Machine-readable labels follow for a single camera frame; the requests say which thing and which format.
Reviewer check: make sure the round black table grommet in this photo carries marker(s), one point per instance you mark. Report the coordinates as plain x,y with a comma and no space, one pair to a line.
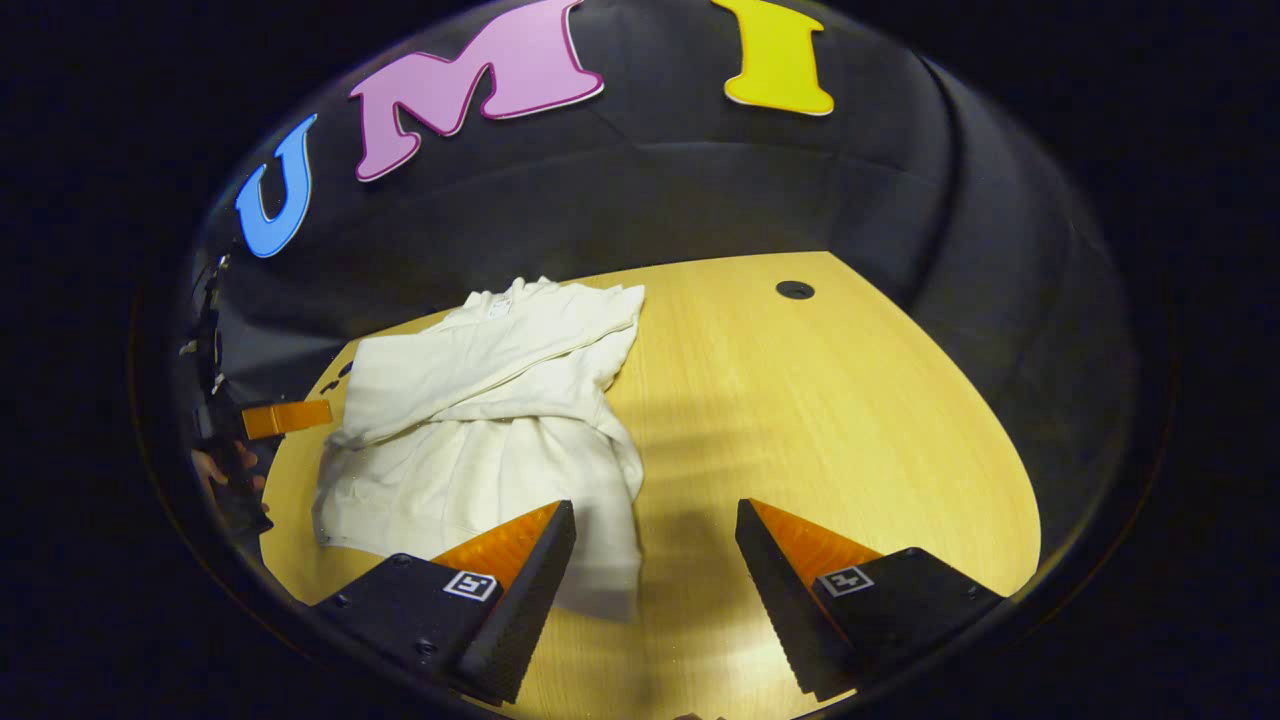
795,290

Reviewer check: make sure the white garment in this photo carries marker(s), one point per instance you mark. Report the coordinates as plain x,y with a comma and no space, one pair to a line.
480,400

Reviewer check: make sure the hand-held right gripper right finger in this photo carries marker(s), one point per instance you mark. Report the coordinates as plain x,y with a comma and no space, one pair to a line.
790,610

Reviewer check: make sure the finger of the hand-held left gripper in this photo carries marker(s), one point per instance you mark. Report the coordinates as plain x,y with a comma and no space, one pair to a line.
290,418

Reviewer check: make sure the black backdrop cloth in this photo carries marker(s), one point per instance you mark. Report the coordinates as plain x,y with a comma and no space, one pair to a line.
700,190

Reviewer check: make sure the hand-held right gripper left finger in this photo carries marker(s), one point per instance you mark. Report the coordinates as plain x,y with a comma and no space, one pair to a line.
520,620

